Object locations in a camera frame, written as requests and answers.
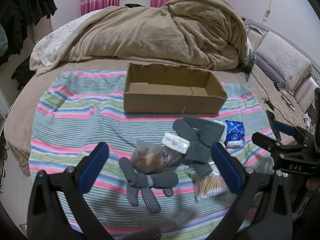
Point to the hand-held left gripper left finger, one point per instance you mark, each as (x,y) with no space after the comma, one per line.
(95,166)

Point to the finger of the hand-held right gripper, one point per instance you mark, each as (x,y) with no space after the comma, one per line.
(265,140)
(283,128)

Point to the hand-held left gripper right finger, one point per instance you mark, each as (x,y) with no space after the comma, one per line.
(227,171)

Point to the clear bag of cotton swabs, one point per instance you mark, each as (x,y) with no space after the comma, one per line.
(208,186)

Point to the blue tissue packet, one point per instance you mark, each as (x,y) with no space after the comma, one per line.
(235,132)

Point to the grey dotted gloves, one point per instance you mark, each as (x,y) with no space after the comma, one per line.
(145,182)

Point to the clear snack bag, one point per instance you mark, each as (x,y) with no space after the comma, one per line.
(152,158)

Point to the white packet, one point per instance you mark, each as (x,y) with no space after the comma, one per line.
(175,143)

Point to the cardboard box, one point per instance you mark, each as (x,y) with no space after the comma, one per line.
(162,102)

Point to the striped pastel towel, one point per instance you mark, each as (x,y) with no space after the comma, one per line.
(100,130)

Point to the grey-blue pillow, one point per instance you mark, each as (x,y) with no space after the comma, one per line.
(270,70)

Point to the beige floral pillow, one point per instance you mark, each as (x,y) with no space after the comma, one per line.
(285,60)

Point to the black tablet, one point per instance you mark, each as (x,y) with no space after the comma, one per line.
(250,63)

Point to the bed with beige sheet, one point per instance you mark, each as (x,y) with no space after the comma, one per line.
(25,110)

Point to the grey headboard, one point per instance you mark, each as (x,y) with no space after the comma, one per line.
(287,36)

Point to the black bag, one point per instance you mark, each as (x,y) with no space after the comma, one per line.
(23,73)

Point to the white floral quilt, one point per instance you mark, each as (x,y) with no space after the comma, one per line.
(55,42)

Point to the beige fleece blanket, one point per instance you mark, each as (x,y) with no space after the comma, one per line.
(155,35)

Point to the hanging dark clothes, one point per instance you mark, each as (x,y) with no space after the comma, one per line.
(20,12)

